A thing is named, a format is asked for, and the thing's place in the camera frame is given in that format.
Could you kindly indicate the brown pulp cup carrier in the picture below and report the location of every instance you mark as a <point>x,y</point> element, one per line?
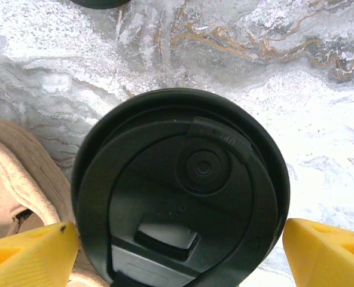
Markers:
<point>9,179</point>

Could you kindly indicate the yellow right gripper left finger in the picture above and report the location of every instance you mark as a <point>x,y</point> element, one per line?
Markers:
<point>45,269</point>

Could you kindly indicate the black coffee cup lid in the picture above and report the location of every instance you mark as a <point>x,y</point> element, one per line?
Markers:
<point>177,185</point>

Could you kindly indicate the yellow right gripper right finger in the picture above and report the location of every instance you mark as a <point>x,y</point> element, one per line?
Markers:
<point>329,269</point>

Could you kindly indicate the black cup lid stack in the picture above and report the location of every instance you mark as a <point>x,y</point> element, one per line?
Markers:
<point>99,3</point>

